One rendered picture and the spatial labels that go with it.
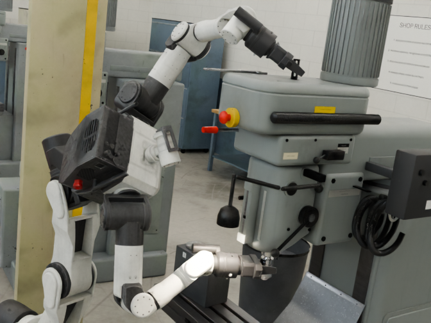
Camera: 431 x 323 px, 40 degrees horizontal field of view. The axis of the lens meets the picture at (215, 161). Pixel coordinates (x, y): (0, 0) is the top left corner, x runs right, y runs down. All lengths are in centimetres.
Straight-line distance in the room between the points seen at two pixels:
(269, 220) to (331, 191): 24
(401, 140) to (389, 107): 490
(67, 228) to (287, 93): 97
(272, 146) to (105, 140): 53
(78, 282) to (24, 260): 130
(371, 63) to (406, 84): 495
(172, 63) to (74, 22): 136
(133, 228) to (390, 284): 99
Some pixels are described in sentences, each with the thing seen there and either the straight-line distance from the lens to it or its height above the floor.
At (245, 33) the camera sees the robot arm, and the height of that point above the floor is 202.
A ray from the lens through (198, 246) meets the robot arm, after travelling 207.
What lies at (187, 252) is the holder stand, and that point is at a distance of 246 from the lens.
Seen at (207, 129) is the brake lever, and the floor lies 170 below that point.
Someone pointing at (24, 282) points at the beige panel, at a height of 45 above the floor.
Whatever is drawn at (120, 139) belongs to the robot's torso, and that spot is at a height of 163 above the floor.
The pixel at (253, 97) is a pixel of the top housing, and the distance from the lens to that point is 179.
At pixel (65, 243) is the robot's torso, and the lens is 234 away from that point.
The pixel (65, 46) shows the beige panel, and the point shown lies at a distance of 341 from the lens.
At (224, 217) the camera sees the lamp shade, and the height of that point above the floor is 145.
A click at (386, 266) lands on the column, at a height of 126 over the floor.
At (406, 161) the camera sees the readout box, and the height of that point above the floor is 170.
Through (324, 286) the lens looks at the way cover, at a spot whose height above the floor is 108.
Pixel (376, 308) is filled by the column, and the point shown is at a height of 109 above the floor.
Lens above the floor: 203
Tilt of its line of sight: 13 degrees down
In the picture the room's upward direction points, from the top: 7 degrees clockwise
